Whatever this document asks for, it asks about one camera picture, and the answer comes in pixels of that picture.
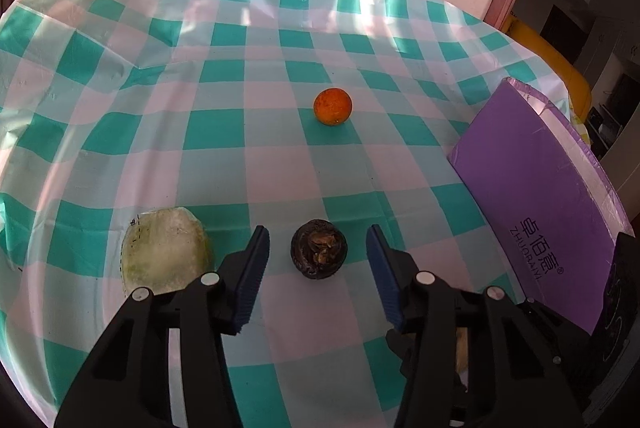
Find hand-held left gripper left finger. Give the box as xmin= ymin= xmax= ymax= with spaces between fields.
xmin=55 ymin=224 xmax=271 ymax=428

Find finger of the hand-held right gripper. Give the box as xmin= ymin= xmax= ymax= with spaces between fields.
xmin=386 ymin=328 xmax=416 ymax=381

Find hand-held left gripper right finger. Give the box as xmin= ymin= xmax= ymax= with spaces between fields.
xmin=366 ymin=224 xmax=586 ymax=428

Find large dark mangosteen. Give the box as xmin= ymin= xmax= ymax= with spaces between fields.
xmin=290 ymin=219 xmax=348 ymax=281

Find pale green half fruit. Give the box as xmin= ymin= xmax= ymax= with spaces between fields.
xmin=120 ymin=206 xmax=213 ymax=295

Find purple cardboard box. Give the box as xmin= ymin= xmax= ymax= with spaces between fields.
xmin=447 ymin=77 xmax=632 ymax=336

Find small orange tangerine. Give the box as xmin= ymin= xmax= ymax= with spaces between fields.
xmin=313 ymin=88 xmax=353 ymax=127

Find teal checked tablecloth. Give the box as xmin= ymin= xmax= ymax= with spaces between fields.
xmin=0 ymin=0 xmax=593 ymax=428

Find yellow leather armchair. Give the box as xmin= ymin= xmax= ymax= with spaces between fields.
xmin=501 ymin=13 xmax=593 ymax=124

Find dark brown door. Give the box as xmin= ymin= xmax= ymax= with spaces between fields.
xmin=542 ymin=5 xmax=570 ymax=55

